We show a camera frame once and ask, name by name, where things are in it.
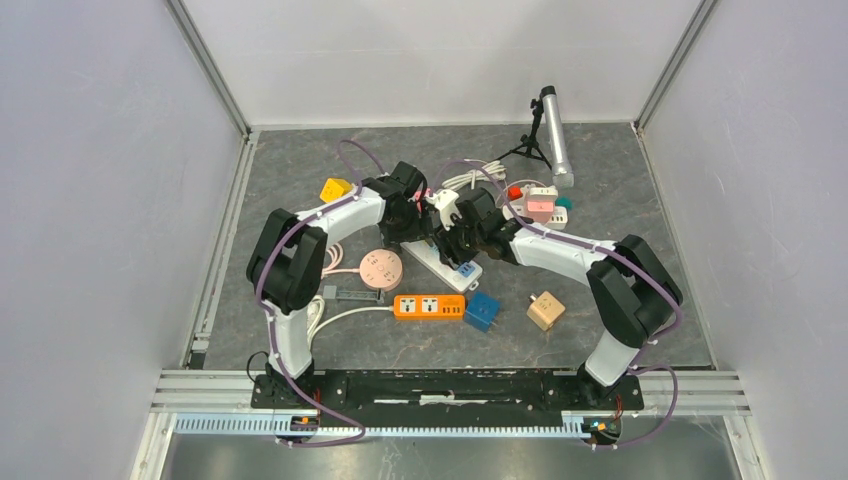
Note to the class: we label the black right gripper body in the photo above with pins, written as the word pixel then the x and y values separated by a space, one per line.
pixel 460 243

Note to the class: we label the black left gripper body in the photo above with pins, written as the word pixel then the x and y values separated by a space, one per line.
pixel 408 226

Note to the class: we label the long white power strip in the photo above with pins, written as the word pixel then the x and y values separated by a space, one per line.
pixel 460 279

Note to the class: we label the pink round power socket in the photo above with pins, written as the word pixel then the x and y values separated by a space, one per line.
pixel 381 269

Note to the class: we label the pink white cube adapter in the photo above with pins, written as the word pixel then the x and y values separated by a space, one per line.
pixel 539 203

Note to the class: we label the yellow cube socket adapter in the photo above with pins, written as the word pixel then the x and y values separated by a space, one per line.
pixel 334 189

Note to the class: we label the small white power strip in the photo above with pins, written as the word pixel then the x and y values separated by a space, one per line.
pixel 557 222

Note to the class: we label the blue cube socket adapter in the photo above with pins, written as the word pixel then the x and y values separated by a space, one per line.
pixel 481 311

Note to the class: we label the beige dragon cube adapter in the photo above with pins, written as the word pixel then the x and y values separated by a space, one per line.
pixel 545 310

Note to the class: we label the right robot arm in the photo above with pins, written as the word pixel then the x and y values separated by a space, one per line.
pixel 636 297

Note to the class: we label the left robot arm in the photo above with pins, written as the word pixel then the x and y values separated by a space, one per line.
pixel 285 268

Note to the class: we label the red small plug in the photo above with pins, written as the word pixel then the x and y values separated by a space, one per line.
pixel 514 193

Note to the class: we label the teal small plug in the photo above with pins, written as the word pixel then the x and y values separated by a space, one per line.
pixel 564 202

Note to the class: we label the orange power strip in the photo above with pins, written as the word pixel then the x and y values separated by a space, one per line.
pixel 436 307

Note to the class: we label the silver cylindrical flashlight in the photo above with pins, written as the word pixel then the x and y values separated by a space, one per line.
pixel 562 171

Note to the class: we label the grey plastic bracket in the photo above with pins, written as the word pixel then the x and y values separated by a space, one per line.
pixel 332 292

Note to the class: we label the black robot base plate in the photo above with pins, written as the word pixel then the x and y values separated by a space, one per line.
pixel 524 397

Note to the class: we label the aluminium slotted rail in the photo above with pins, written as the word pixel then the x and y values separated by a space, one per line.
pixel 285 425

